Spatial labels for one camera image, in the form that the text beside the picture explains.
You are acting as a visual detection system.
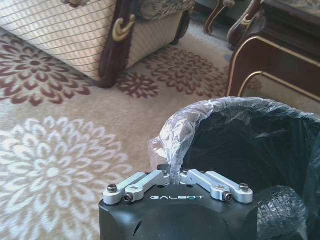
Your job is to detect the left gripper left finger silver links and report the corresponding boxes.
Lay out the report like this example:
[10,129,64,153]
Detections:
[104,164,171,203]

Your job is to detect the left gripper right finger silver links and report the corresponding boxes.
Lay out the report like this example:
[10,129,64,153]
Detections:
[178,169,254,204]

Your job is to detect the black trash bin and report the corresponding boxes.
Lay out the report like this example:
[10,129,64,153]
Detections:
[176,99,320,240]

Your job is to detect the clear plastic bin liner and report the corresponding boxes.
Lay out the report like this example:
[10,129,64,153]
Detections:
[147,97,320,240]

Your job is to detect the floral patterned beige carpet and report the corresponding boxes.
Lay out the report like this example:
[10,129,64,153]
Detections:
[0,24,265,240]

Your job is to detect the dark wood gold-trimmed table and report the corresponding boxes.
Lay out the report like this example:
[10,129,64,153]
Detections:
[226,0,320,102]

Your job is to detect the beige quilted sofa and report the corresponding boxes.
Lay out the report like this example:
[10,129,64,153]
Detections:
[0,0,196,90]

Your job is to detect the carved dark wood side table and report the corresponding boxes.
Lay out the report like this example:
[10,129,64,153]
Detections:
[204,0,237,36]

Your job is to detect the patterned sofa seat cushion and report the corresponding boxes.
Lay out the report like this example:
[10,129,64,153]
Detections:
[139,0,196,21]

